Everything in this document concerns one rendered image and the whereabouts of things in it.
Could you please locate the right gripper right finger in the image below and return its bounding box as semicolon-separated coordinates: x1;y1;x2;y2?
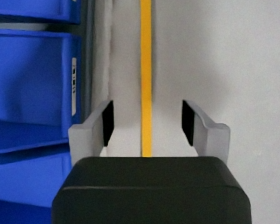
181;100;230;167

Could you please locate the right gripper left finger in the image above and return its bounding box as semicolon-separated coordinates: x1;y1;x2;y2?
68;100;115;167

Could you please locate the blue-grey rack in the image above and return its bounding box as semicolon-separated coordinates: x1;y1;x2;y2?
0;0;95;124

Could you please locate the yellow bar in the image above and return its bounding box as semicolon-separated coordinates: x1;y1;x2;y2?
140;0;152;157

